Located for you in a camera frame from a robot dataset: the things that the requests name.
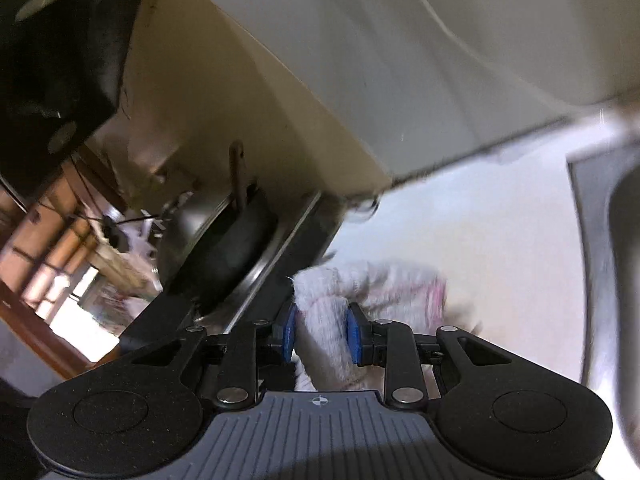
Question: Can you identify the wooden window frame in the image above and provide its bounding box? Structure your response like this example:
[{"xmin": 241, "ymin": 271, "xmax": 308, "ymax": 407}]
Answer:
[{"xmin": 0, "ymin": 160, "xmax": 166, "ymax": 381}]

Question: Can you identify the wooden wok handle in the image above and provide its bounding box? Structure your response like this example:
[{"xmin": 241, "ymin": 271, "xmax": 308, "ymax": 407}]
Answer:
[{"xmin": 229, "ymin": 141, "xmax": 248, "ymax": 211}]

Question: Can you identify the black cable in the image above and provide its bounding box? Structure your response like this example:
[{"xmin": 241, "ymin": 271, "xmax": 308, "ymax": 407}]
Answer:
[{"xmin": 345, "ymin": 195, "xmax": 381, "ymax": 223}]

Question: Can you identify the white hose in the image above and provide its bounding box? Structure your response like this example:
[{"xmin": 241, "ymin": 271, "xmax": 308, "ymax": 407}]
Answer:
[{"xmin": 390, "ymin": 0, "xmax": 640, "ymax": 111}]

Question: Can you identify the black range hood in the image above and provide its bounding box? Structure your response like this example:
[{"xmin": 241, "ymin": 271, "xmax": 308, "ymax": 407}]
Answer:
[{"xmin": 0, "ymin": 0, "xmax": 151, "ymax": 191}]

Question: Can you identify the white plastic bag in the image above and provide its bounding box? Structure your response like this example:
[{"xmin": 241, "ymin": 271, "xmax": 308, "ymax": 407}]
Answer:
[{"xmin": 120, "ymin": 225, "xmax": 166, "ymax": 291}]

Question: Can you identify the white towel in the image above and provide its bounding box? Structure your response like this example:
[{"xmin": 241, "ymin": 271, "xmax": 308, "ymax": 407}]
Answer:
[{"xmin": 290, "ymin": 259, "xmax": 448, "ymax": 393}]

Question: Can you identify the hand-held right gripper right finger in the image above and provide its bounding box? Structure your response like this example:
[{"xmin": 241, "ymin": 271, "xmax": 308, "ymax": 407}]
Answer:
[{"xmin": 344, "ymin": 302, "xmax": 516, "ymax": 408}]

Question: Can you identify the stainless steel sink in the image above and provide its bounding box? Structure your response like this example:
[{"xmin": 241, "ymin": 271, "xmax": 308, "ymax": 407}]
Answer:
[{"xmin": 565, "ymin": 145, "xmax": 640, "ymax": 461}]

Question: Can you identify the black wok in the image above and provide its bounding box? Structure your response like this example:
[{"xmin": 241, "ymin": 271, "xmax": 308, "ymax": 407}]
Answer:
[{"xmin": 155, "ymin": 187, "xmax": 278, "ymax": 306}]

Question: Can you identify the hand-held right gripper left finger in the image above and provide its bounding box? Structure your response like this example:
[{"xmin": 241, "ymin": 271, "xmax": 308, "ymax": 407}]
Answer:
[{"xmin": 127, "ymin": 302, "xmax": 300, "ymax": 408}]

